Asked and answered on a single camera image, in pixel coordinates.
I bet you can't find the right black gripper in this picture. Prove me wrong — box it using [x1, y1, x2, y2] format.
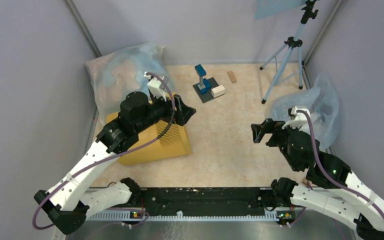
[250, 117, 301, 172]

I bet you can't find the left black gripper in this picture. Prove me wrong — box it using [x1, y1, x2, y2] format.
[135, 89, 196, 133]

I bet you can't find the yellow plastic trash bin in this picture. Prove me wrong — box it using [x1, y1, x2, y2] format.
[117, 120, 192, 166]

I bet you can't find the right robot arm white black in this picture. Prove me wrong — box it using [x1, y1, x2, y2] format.
[250, 118, 384, 240]

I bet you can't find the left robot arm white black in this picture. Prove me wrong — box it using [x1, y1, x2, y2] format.
[34, 91, 196, 235]

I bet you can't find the large stuffed bag left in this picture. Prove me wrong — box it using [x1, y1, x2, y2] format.
[85, 42, 176, 125]

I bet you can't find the blue stuffed bag right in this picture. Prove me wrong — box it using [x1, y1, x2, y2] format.
[266, 73, 341, 151]

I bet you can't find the wooden block rear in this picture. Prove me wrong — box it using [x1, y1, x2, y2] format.
[227, 71, 237, 83]

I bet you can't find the light blue tripod stand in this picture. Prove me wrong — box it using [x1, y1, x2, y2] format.
[259, 0, 319, 105]

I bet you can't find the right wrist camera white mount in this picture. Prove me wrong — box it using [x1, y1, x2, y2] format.
[281, 105, 311, 129]

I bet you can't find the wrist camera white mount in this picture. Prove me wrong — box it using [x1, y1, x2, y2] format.
[281, 105, 311, 129]
[143, 72, 167, 101]

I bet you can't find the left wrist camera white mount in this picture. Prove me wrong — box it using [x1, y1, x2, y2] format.
[143, 72, 167, 101]

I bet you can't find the white cable duct strip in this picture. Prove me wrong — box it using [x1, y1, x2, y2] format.
[87, 210, 279, 222]

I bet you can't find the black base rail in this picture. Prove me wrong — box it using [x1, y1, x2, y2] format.
[126, 187, 279, 217]

